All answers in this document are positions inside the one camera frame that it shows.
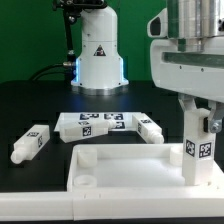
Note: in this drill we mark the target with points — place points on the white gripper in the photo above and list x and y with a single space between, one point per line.
197 74

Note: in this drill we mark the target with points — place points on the white desk top tray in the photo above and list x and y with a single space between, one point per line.
133 167

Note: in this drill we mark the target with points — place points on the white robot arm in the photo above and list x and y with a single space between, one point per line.
190 24

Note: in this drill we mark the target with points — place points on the white marker sheet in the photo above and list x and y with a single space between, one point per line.
123 119

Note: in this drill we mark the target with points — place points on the white L-shaped fence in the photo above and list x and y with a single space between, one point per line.
89 204

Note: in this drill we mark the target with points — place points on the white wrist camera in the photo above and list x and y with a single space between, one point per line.
157 27

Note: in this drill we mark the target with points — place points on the black camera stand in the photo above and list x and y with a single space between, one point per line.
71 13

